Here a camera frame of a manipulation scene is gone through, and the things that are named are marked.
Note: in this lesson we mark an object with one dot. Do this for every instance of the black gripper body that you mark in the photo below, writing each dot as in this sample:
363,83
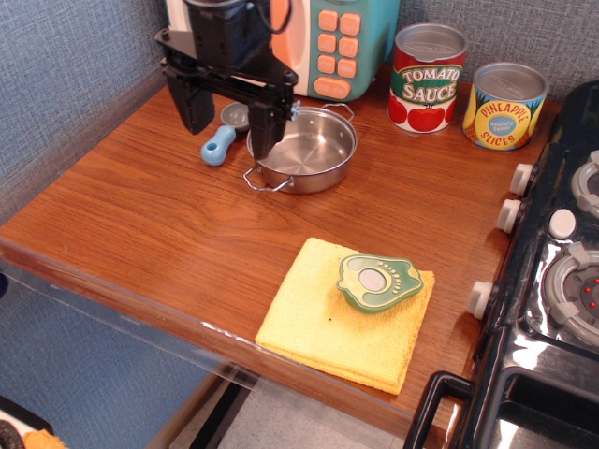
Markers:
232,58

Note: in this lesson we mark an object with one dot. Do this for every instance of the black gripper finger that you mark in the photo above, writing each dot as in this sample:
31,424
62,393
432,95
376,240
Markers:
194,104
267,127

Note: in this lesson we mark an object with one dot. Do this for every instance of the green toy pepper half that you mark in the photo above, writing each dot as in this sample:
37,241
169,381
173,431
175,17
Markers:
372,283

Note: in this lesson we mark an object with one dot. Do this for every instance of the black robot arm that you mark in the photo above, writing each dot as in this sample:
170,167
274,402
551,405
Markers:
232,9

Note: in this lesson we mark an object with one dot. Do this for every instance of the yellow folded towel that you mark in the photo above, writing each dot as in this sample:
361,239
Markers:
311,322

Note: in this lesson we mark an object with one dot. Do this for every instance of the blue grey measuring scoop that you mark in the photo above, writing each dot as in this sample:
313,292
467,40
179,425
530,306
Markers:
235,122

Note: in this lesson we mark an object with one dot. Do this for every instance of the stainless steel pan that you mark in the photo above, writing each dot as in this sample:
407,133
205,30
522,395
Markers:
313,156

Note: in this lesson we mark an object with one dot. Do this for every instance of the teal toy microwave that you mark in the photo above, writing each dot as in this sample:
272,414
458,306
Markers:
335,47

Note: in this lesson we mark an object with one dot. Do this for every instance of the tomato sauce can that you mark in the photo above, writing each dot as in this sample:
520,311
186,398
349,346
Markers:
426,74

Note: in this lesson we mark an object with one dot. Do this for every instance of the pineapple slices can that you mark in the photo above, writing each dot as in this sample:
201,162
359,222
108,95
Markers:
504,105

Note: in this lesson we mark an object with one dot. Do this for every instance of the orange cloth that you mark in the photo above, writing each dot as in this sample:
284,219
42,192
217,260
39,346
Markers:
42,439

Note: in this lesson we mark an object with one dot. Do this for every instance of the black toy stove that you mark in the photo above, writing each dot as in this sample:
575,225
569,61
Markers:
535,382

